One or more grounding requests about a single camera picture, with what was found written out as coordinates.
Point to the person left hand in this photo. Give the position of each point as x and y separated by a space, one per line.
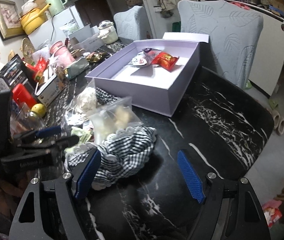
10 195

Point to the red plastic bottle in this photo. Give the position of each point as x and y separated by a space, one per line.
21 96

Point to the cardboard box on counter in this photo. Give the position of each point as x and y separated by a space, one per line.
277 7

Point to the white refrigerator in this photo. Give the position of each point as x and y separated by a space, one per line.
58 28

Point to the silver foil bag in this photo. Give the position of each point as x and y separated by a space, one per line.
76 68

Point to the green electric kettle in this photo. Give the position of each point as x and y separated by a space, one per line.
56 6

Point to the black printed package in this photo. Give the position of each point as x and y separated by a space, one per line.
15 72

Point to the red snack packet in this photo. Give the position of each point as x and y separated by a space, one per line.
165 61

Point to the framed picture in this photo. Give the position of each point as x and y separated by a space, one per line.
10 26

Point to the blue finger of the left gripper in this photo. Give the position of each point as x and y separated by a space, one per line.
48 132

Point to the white medicine box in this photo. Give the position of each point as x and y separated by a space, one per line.
49 90

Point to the purple silver snack packet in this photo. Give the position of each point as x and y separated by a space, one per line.
144 58

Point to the blue leaf chair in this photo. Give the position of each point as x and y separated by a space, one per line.
133 24
233 36

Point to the lavender open gift box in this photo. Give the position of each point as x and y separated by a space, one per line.
152 88

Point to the right blue leaf chair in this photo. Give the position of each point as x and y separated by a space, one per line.
233 36

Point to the clear bag yellow balls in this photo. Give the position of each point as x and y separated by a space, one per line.
108 119

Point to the pink cup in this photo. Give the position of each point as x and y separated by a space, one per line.
60 52

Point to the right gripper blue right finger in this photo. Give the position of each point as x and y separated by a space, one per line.
191 178

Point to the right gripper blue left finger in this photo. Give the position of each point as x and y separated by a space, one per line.
84 174

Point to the gold candy wrapper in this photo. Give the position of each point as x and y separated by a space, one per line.
95 57

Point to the left blue leaf chair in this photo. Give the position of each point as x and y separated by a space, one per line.
133 24

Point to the white astronaut jar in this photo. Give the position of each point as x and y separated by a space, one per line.
107 32

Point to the black white gingham cloth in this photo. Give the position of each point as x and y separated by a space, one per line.
123 154

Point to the yellow lemon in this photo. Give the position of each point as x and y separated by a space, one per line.
39 109

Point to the green tea packet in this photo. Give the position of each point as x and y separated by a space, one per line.
84 138

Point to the yellow pot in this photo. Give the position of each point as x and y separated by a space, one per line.
34 19

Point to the beige slippers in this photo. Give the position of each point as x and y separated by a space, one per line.
278 122

